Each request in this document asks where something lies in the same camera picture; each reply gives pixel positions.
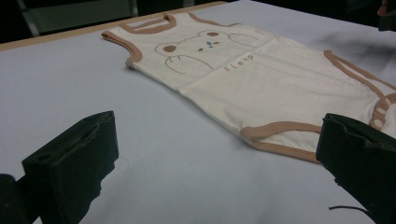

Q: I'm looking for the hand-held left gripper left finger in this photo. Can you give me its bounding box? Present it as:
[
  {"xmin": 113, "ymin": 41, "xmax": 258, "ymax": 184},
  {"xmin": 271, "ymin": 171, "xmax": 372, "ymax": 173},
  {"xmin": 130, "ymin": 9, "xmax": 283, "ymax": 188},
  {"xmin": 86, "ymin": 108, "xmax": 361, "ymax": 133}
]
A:
[{"xmin": 21, "ymin": 110, "xmax": 120, "ymax": 224}]

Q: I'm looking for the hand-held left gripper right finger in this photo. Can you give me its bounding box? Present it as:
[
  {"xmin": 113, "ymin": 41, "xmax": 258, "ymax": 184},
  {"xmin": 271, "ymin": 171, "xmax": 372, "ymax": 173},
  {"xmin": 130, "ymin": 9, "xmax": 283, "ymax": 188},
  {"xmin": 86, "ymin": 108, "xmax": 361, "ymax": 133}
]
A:
[{"xmin": 315, "ymin": 112, "xmax": 396, "ymax": 224}]

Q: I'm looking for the white baby bodysuit tan trim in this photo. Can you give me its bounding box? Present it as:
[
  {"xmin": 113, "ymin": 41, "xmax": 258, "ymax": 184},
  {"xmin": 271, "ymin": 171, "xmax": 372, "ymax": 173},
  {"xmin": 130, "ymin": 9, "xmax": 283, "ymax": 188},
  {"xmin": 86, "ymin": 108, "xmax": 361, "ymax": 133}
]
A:
[{"xmin": 101, "ymin": 11, "xmax": 396, "ymax": 164}]

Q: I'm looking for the light blue table mat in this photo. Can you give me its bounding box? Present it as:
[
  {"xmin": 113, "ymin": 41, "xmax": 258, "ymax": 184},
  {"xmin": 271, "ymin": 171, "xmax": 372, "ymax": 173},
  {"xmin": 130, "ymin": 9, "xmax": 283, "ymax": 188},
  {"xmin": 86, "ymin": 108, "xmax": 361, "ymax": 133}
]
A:
[{"xmin": 0, "ymin": 0, "xmax": 396, "ymax": 224}]

